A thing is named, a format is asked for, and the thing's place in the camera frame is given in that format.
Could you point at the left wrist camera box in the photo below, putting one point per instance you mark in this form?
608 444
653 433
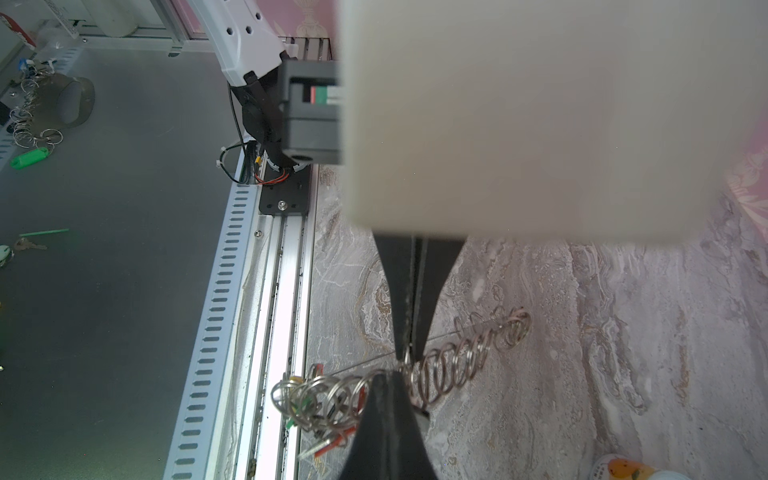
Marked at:
610 121

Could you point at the spare green key tag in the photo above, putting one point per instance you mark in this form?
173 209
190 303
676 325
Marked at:
29 158

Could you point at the spare metal key organizer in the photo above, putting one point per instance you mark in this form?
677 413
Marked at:
51 103

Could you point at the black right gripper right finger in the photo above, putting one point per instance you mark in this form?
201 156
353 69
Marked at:
406 455

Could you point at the aluminium front rail base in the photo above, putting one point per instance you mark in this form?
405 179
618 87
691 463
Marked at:
252 334

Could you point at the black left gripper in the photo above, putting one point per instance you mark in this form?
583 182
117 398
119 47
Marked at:
310 100

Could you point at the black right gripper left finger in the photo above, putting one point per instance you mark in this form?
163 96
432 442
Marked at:
367 458

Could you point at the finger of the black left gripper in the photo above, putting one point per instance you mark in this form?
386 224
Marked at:
397 259
434 261

